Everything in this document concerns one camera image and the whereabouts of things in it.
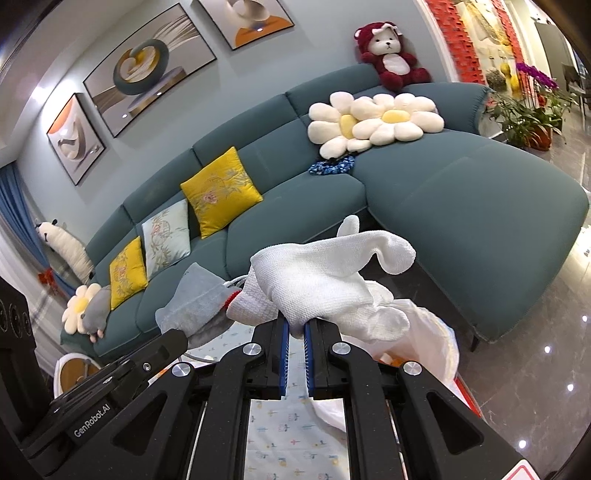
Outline small yellow embroidered pillow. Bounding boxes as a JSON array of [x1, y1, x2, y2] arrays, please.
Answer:
[[108, 235, 148, 311]]

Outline teal sectional sofa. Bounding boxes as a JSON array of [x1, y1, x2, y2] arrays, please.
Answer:
[[60, 62, 589, 361]]

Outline blue curtain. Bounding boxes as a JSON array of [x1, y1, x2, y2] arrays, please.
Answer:
[[0, 164, 51, 278]]

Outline green potted plant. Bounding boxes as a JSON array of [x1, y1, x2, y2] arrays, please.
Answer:
[[485, 90, 573, 151]]

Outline yellow gourd ornaments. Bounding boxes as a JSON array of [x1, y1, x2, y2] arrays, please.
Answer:
[[501, 62, 522, 95]]

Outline framed white orange picture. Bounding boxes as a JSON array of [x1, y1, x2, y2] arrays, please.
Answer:
[[196, 0, 296, 51]]

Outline grey cloth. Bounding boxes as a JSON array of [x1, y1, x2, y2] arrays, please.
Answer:
[[154, 262, 241, 347]]

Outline long white plush toy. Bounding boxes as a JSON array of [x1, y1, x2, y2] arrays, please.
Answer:
[[36, 218, 95, 283]]

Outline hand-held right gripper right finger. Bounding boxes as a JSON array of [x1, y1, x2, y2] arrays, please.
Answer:
[[304, 318, 527, 480]]

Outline grey plush toy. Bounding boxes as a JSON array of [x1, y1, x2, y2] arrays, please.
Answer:
[[76, 285, 114, 343]]

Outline large yellow embroidered pillow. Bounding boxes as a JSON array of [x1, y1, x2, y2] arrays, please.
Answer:
[[180, 147, 264, 239]]

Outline red lattice wall decoration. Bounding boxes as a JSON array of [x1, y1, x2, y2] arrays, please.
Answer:
[[425, 0, 527, 84]]

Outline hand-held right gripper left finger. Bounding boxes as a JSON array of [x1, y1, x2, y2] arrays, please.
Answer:
[[90, 318, 291, 480]]

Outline framed orange abstract picture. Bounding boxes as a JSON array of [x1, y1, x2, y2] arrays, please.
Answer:
[[46, 92, 107, 186]]

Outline light blue floral pillow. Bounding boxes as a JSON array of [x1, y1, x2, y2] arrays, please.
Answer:
[[141, 198, 192, 273]]

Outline blue patterned cloth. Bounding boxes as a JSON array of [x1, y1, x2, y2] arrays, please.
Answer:
[[308, 155, 356, 177]]

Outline purple orchid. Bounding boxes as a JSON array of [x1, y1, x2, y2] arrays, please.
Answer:
[[515, 62, 561, 93]]

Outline large framed abstract picture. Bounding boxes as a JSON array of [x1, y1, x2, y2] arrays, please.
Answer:
[[83, 2, 218, 138]]

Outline light blue floral tablecloth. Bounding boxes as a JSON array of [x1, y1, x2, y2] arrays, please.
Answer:
[[185, 318, 352, 480]]

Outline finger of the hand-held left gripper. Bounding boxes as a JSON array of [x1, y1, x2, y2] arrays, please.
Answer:
[[105, 329, 191, 385]]

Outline red teddy bear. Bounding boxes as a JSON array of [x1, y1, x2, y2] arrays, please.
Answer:
[[355, 21, 432, 90]]

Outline dark chair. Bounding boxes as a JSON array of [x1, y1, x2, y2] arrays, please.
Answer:
[[562, 65, 591, 109]]

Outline small white flower cushion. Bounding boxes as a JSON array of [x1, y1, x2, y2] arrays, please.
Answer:
[[61, 283, 102, 334]]

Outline white knit glove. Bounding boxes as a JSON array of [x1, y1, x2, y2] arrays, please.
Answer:
[[226, 215, 416, 326], [318, 281, 411, 342]]

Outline trash bin with white bag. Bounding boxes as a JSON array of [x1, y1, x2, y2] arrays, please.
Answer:
[[314, 298, 462, 432]]

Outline wooden chair with white frame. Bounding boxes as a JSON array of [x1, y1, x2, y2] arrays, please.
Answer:
[[53, 353, 102, 400]]

